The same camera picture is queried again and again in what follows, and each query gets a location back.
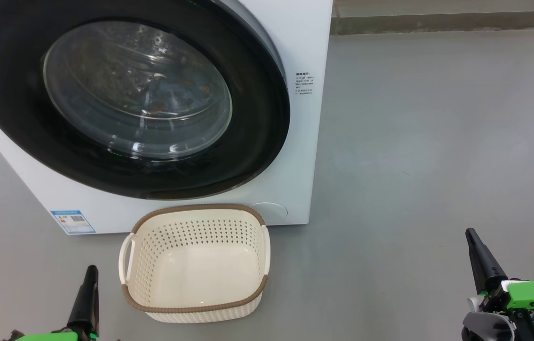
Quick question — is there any white washing machine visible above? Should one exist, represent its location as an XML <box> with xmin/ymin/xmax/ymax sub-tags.
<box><xmin>0</xmin><ymin>0</ymin><xmax>334</xmax><ymax>236</ymax></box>

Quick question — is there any small printed text label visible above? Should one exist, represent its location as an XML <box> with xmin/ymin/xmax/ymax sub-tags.
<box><xmin>295</xmin><ymin>72</ymin><xmax>315</xmax><ymax>97</ymax></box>

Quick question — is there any round white filter cover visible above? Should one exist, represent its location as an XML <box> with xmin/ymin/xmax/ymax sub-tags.
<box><xmin>248</xmin><ymin>203</ymin><xmax>289</xmax><ymax>224</ymax></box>

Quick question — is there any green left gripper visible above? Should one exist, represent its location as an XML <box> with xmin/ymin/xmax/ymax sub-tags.
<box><xmin>9</xmin><ymin>265</ymin><xmax>100</xmax><ymax>341</ymax></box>

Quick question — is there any cream laundry basket brown rim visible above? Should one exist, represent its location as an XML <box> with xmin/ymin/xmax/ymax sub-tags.
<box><xmin>118</xmin><ymin>204</ymin><xmax>272</xmax><ymax>324</ymax></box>

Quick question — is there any blue energy label sticker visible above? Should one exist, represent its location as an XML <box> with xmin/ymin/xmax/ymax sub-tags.
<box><xmin>51</xmin><ymin>210</ymin><xmax>97</xmax><ymax>235</ymax></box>

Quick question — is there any dark round washing machine door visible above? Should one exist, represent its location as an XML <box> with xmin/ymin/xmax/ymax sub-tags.
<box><xmin>0</xmin><ymin>0</ymin><xmax>292</xmax><ymax>201</ymax></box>

